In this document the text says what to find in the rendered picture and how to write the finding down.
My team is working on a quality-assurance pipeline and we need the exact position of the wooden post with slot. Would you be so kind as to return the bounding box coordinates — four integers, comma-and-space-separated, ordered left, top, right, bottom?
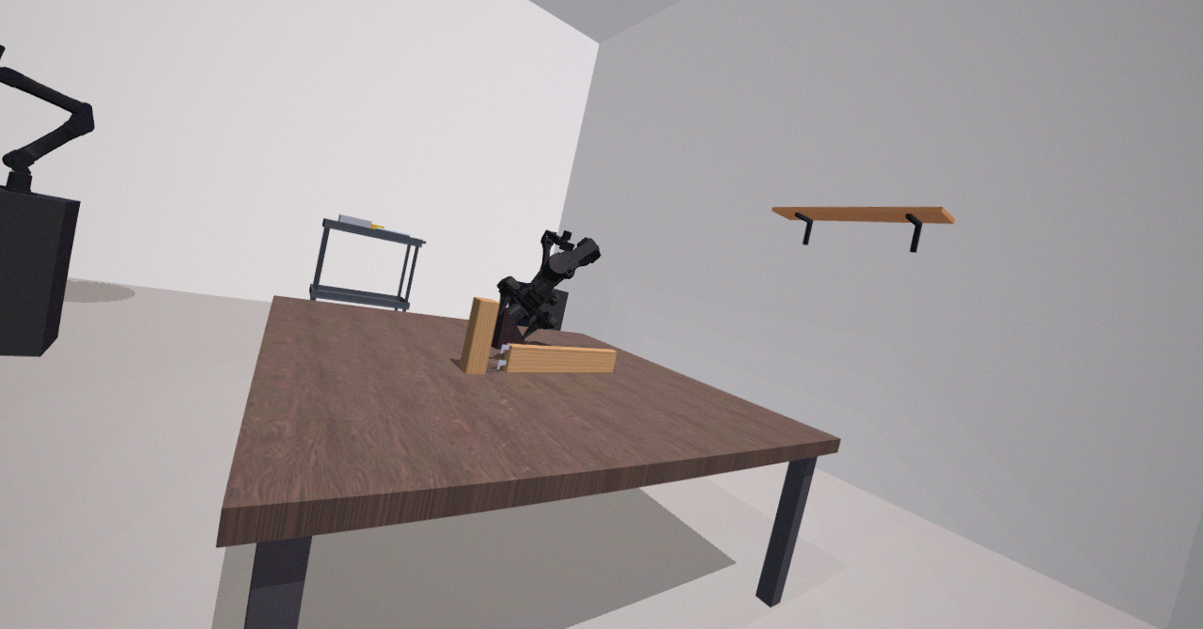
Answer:
460, 297, 500, 374

